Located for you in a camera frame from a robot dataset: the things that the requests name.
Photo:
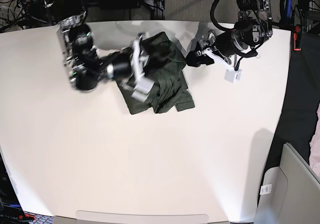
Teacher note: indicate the gripper body, image right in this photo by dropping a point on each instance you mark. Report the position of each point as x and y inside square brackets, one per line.
[224, 45]

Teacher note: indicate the gripper body, image left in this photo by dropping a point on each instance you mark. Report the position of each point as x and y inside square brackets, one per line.
[118, 65]

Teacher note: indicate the green long-sleeve T-shirt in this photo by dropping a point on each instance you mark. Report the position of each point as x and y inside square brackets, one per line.
[165, 68]

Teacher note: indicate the red clamp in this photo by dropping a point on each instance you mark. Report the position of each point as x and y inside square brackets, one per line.
[297, 34]

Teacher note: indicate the dark grey cloth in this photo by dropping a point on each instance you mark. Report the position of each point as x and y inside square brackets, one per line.
[299, 114]

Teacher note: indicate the white barcode label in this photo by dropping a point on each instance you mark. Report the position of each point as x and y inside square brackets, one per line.
[265, 189]

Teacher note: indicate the grey plastic bin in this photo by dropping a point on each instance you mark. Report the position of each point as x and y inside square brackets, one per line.
[295, 195]

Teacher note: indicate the black box with red logo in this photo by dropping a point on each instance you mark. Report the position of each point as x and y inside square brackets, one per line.
[11, 211]

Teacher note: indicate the black table leg frame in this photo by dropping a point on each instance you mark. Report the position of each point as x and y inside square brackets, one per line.
[156, 9]

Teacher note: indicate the blue handled tool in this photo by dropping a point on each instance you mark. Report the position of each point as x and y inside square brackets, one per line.
[288, 9]

